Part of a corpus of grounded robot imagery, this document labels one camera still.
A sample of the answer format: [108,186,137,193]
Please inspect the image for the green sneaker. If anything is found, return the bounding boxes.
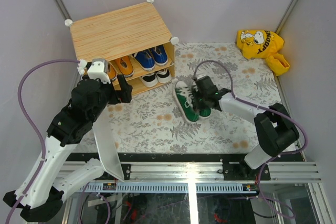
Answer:
[173,81,199,124]
[191,78,212,119]

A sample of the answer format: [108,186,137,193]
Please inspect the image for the black white sneaker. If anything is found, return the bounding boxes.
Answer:
[140,72,158,88]
[155,68,172,84]

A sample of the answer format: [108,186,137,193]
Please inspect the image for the orange sneaker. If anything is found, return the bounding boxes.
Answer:
[115,56,134,78]
[108,62,117,82]

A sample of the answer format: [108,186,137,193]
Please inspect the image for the translucent white cabinet door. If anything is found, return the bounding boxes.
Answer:
[92,107,124,182]

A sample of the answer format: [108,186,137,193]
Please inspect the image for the blue sneaker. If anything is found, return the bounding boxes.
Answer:
[133,50,155,71]
[150,45,168,66]

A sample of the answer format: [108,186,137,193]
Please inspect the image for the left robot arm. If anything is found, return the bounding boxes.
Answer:
[3,75,132,222]

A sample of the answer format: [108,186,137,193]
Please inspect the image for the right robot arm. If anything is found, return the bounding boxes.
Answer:
[193,76,299,181]

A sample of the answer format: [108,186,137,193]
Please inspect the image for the wooden shoe cabinet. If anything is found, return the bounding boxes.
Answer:
[65,0,179,95]

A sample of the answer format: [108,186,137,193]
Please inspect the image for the yellow Snoopy bag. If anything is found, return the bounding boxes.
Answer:
[236,30,290,76]

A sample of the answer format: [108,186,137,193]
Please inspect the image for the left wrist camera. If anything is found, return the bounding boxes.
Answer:
[87,59,111,84]

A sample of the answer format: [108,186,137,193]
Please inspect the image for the aluminium rail frame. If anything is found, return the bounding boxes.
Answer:
[57,153,335,223]

